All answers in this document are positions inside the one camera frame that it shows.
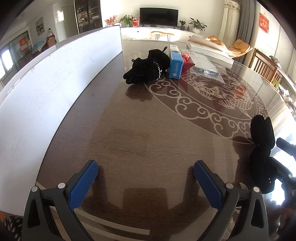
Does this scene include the grey item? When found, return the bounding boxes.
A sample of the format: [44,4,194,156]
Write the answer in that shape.
[183,49,226,84]

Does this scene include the flat white box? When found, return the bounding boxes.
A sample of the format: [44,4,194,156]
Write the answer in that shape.
[187,36,234,68]

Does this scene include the framed painting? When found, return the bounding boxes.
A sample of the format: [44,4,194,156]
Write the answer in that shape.
[35,17,44,36]

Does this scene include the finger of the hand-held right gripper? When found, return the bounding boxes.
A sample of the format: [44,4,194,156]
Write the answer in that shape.
[276,137,296,160]
[269,158,296,186]

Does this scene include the wooden chair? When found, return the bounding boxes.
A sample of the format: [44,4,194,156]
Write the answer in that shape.
[248,48,285,84]

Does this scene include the grey curtain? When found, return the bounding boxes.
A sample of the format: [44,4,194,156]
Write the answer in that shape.
[238,0,255,47]

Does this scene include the orange lounge chair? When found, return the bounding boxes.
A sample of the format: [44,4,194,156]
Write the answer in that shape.
[205,35,253,58]

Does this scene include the covered standing air conditioner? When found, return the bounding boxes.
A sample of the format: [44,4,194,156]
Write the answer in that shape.
[218,0,241,43]

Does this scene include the dark glass cabinet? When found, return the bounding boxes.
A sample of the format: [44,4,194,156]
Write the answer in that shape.
[74,0,102,34]

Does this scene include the cluttered side table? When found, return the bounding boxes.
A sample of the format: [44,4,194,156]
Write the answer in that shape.
[269,54,296,112]

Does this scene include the black velvet gloves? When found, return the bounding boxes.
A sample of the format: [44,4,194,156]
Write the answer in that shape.
[249,115,281,194]
[122,46,171,85]

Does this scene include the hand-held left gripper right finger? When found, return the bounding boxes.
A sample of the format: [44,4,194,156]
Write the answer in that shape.
[194,160,270,241]

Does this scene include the blue cloth covered table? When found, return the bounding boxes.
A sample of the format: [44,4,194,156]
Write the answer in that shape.
[31,40,48,55]

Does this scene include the red wall hanging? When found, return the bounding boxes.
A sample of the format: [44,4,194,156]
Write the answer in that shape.
[259,13,270,32]

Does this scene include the red packet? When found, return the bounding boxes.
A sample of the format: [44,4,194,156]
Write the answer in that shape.
[181,53,194,69]

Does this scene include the blue cardboard box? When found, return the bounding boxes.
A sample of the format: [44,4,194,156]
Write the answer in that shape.
[168,51,184,79]

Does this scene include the white television cabinet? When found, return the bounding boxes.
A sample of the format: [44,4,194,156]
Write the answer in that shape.
[121,26,204,42]

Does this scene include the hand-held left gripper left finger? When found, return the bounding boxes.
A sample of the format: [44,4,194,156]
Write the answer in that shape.
[22,159,100,241]

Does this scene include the dark patterned cloth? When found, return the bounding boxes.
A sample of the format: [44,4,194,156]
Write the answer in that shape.
[0,212,23,241]

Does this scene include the bushy green potted plant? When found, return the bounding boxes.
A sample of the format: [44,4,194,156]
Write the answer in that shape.
[119,15,133,28]

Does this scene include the black television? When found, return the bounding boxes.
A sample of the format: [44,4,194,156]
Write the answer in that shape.
[139,7,179,26]

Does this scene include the large potted plant white pot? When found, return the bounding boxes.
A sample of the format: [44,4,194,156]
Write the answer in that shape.
[188,18,207,33]

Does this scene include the white foam board wall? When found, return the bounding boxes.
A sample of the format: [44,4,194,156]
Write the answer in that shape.
[0,25,122,218]

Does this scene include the wooden stool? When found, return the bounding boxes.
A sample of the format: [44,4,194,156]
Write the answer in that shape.
[151,31,174,42]

